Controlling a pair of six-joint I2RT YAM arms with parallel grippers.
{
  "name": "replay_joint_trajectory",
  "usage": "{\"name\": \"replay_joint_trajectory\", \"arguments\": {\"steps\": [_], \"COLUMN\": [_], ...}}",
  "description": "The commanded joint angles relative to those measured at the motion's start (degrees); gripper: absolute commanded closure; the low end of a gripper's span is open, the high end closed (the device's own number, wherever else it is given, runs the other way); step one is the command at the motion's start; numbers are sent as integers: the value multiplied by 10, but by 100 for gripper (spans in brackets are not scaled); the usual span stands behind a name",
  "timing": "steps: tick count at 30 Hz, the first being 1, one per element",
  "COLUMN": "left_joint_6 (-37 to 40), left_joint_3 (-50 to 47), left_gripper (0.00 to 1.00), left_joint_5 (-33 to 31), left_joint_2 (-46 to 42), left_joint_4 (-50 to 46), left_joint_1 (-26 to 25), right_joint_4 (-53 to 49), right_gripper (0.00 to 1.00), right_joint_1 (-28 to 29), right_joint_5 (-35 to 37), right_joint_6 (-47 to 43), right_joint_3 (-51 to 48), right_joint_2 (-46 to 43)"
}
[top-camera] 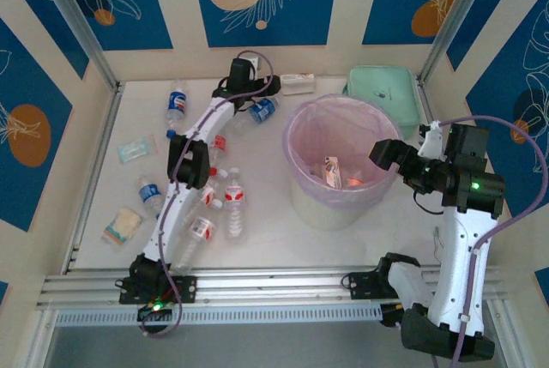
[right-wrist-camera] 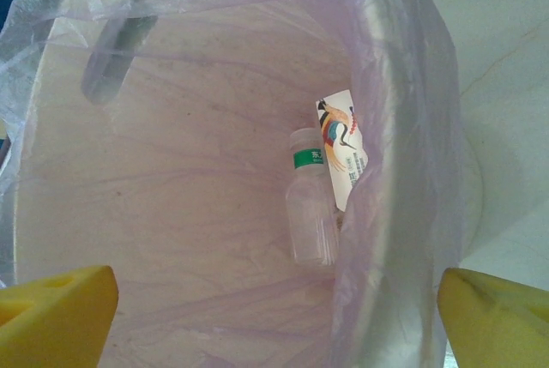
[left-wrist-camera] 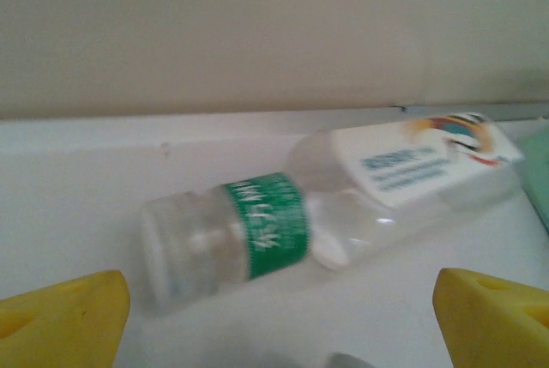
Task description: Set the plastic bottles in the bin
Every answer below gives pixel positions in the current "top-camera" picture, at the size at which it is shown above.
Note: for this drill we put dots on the red white label ribbed bottle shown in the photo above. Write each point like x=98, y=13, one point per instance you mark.
x=235, y=209

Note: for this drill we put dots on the white round waste bin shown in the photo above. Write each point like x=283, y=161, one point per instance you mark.
x=326, y=215

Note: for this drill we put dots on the Pepsi bottle with blue cap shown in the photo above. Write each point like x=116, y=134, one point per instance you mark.
x=177, y=104

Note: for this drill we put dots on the bin with purple liner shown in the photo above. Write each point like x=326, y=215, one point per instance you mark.
x=300, y=136

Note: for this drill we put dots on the aluminium front mounting rail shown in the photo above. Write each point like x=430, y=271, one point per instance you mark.
x=279, y=286

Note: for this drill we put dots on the aluminium frame corner post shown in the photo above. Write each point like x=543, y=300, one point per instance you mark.
x=77, y=20
x=459, y=20

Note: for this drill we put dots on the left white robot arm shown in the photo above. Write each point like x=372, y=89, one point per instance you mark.
x=171, y=222

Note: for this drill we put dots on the orange wrapper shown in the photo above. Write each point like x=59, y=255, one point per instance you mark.
x=355, y=182

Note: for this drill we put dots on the zip bag with teal packet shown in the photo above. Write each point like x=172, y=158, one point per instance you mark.
x=135, y=149

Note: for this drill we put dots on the barcode label clear plastic bottle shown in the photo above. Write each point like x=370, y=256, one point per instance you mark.
x=201, y=228

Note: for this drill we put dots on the beige snack packet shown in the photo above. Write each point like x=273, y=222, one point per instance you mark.
x=122, y=224

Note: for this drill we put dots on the white orange carton box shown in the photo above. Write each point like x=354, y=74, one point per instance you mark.
x=297, y=83

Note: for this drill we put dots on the small printed carton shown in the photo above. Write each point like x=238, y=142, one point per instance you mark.
x=332, y=170

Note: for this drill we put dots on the small blue label water bottle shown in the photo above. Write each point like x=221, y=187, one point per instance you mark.
x=148, y=196

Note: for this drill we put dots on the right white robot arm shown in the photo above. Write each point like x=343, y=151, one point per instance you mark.
x=459, y=265

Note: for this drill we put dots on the aluminium side rail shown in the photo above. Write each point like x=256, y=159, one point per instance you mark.
x=92, y=179

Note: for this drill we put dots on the circuit board with green light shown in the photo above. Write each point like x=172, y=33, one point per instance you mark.
x=155, y=309

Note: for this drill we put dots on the blue label clear sports bottle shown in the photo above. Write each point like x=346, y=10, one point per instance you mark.
x=263, y=110

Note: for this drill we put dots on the red label large clear bottle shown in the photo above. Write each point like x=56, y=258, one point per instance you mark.
x=219, y=145

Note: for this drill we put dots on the mint green zip pouch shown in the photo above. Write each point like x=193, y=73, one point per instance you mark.
x=381, y=89

